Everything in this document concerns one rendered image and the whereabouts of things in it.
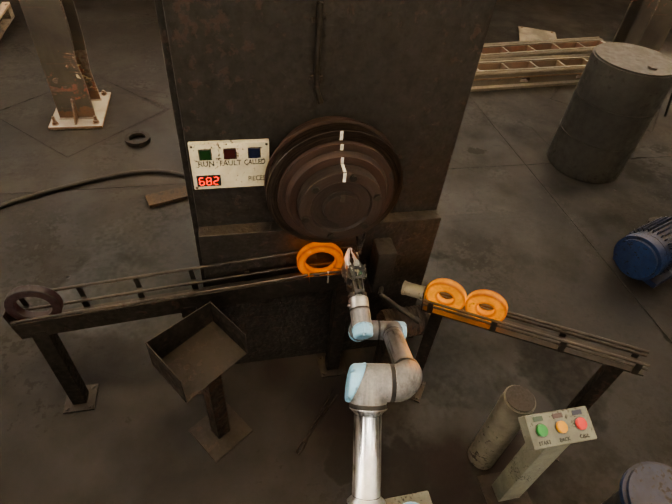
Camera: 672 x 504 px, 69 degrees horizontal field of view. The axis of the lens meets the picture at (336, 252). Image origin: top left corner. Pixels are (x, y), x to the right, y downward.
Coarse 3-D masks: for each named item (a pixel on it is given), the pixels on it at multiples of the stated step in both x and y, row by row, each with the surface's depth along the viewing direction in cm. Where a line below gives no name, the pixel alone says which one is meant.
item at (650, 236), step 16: (656, 224) 295; (624, 240) 295; (640, 240) 286; (656, 240) 283; (624, 256) 296; (640, 256) 288; (656, 256) 281; (624, 272) 300; (640, 272) 291; (656, 272) 284
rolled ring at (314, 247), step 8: (304, 248) 186; (312, 248) 184; (320, 248) 184; (328, 248) 185; (336, 248) 186; (304, 256) 186; (336, 256) 188; (304, 264) 190; (336, 264) 191; (304, 272) 193; (312, 272) 193
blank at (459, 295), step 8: (440, 280) 186; (448, 280) 185; (432, 288) 188; (440, 288) 186; (448, 288) 184; (456, 288) 183; (432, 296) 190; (440, 296) 192; (456, 296) 185; (464, 296) 184; (448, 304) 190; (456, 304) 188; (464, 304) 186
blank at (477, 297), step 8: (472, 296) 182; (480, 296) 180; (488, 296) 179; (496, 296) 179; (472, 304) 184; (496, 304) 180; (504, 304) 179; (472, 312) 187; (480, 312) 186; (488, 312) 186; (496, 312) 182; (504, 312) 180
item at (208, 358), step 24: (216, 312) 177; (168, 336) 169; (192, 336) 179; (216, 336) 179; (240, 336) 171; (168, 360) 172; (192, 360) 173; (216, 360) 173; (192, 384) 166; (216, 384) 185; (216, 408) 195; (192, 432) 214; (216, 432) 210; (240, 432) 215; (216, 456) 207
